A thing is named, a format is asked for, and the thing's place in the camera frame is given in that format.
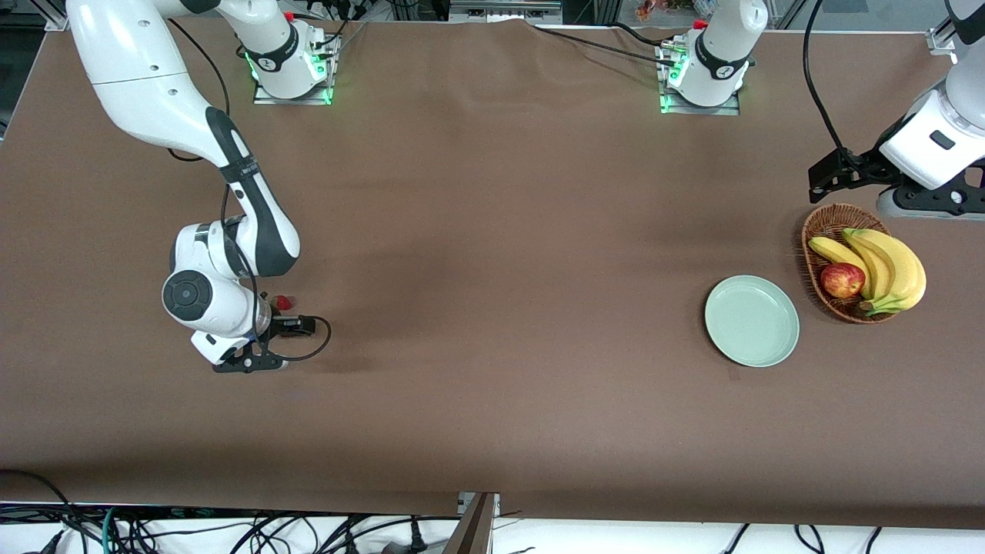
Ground red apple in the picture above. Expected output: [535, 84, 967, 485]
[820, 262, 866, 300]

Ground grey aluminium table profile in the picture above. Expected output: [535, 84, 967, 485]
[442, 492, 501, 554]

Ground colourful toy items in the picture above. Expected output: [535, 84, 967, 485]
[635, 0, 720, 22]

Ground brown table cover sheet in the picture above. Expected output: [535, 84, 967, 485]
[0, 14, 985, 532]

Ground pale green round plate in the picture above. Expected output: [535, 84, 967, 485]
[704, 275, 800, 369]

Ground grey equipment box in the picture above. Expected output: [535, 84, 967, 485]
[449, 0, 563, 24]

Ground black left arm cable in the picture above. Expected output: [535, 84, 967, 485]
[803, 0, 855, 166]

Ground short yellow banana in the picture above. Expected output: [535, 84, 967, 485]
[808, 236, 876, 301]

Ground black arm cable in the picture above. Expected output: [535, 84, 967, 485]
[803, 0, 855, 166]
[165, 15, 332, 362]

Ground brown wicker basket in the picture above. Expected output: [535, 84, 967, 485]
[801, 203, 901, 325]

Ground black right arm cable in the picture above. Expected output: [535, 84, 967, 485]
[165, 15, 332, 362]

